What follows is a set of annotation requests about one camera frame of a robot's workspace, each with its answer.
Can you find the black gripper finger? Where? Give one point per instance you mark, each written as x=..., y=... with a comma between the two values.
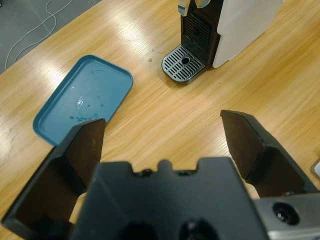
x=262, y=162
x=62, y=170

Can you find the white capsule coffee machine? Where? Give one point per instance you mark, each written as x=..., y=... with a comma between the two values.
x=245, y=32

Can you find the blue rectangular plastic tray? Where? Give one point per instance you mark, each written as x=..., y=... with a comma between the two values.
x=100, y=82

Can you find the black drip tray metal grate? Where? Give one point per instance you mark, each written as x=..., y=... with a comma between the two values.
x=175, y=67

